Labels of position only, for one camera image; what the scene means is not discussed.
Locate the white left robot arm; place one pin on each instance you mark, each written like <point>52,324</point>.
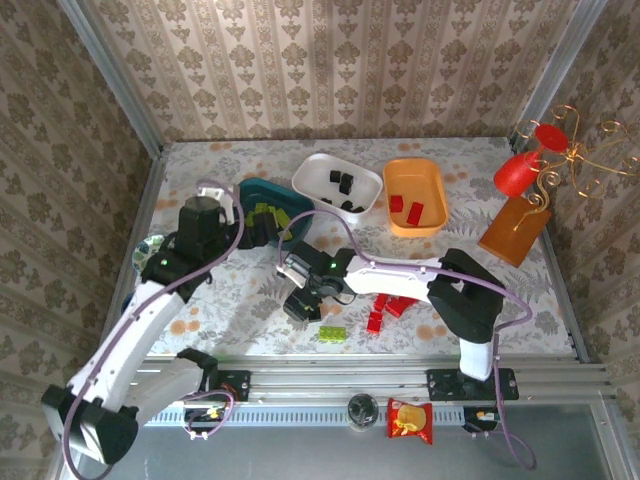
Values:
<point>130,340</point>

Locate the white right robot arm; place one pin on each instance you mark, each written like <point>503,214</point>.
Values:
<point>400,275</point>

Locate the lime green lego brick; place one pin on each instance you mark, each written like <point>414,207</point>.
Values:
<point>260,207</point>
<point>333,333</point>
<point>281,217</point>

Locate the teal plastic container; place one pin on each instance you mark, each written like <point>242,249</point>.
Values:
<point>295,202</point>

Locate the patterned small bowl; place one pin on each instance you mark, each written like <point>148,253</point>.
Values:
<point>145,250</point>

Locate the red lego brick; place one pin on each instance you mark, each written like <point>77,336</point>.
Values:
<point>396,203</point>
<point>381,302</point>
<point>374,322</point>
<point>414,212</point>
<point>398,306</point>

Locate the white plastic container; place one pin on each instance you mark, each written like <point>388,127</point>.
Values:
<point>312,175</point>

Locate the orange plastic container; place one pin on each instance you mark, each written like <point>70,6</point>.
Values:
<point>425,185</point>

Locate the red snack packet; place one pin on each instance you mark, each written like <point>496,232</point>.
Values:
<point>410,420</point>

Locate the orange wooden board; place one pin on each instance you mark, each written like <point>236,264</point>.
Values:
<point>515,235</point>

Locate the red goblet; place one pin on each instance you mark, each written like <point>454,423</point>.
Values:
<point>515,175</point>

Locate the aluminium front frame rail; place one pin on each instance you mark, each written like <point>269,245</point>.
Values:
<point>325,385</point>

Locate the aluminium frame post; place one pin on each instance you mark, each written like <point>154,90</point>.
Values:
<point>112,75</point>
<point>555,65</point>

